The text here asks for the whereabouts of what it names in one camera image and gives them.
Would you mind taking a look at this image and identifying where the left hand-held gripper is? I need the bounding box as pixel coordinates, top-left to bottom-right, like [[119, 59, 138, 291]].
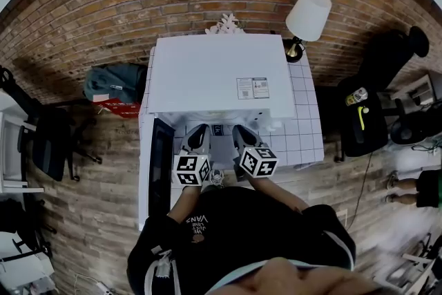
[[171, 124, 212, 187]]

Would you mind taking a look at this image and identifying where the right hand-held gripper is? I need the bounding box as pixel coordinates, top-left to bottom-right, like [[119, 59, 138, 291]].
[[231, 124, 280, 180]]

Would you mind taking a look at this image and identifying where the white microwave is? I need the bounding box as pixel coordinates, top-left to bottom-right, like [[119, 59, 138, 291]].
[[137, 33, 297, 232]]

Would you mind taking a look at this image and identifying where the person's right forearm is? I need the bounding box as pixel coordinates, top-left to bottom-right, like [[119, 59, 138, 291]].
[[247, 175, 310, 215]]

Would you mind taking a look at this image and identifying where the person's left forearm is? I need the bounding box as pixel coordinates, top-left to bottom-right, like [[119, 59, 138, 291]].
[[167, 184, 201, 222]]

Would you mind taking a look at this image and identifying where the person's right shoe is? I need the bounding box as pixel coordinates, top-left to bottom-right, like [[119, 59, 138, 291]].
[[233, 164, 247, 183]]

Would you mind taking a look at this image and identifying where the person's shoe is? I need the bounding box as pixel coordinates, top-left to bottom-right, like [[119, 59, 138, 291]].
[[233, 164, 247, 183], [209, 169, 225, 188]]

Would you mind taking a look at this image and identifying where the person's left shoe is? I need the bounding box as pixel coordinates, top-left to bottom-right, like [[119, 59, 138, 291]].
[[209, 169, 225, 188]]

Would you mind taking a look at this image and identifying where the white tiled table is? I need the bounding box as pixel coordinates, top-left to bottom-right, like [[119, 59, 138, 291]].
[[140, 44, 325, 172]]

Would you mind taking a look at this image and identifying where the red cardboard box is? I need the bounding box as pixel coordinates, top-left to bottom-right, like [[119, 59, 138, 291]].
[[92, 96, 142, 119]]

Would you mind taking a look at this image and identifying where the person's black shirt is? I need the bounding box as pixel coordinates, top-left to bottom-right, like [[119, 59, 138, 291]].
[[126, 186, 356, 295]]

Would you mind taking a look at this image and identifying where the grey-green bag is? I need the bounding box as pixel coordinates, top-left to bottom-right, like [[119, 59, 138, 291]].
[[84, 62, 148, 104]]

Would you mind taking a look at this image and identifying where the white branch ornament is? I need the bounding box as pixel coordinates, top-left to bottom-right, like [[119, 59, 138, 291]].
[[204, 12, 245, 36]]

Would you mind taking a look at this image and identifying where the printed drink can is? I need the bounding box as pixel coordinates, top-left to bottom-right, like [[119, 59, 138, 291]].
[[345, 86, 368, 107]]

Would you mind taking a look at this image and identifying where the white shade table lamp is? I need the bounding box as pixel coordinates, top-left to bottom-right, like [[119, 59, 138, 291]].
[[282, 0, 332, 64]]

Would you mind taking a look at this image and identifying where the person's face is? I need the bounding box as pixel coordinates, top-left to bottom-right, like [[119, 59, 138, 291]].
[[206, 257, 381, 295]]

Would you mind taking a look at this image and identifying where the black office chair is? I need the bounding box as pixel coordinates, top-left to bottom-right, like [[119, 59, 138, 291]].
[[0, 198, 58, 258], [333, 26, 430, 163], [0, 67, 103, 182]]

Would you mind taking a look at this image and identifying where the black floor fan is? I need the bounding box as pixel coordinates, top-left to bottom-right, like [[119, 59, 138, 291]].
[[390, 113, 436, 146]]

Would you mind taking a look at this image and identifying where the white power strip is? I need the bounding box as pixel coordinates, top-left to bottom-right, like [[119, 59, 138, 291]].
[[93, 281, 113, 295]]

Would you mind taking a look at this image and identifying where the white cabinet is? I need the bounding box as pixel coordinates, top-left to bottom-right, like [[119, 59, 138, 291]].
[[0, 89, 45, 194]]

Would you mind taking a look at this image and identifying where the white metal rack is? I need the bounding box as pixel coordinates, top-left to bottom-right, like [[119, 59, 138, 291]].
[[383, 234, 442, 295]]

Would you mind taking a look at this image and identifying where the white low table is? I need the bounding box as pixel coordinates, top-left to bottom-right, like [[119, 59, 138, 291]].
[[0, 231, 56, 295]]

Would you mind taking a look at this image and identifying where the yellow-green strap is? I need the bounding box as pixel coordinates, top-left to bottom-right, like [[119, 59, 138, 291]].
[[357, 106, 369, 131]]

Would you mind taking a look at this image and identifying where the black floor cable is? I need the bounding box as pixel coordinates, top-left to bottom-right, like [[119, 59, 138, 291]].
[[347, 151, 374, 231]]

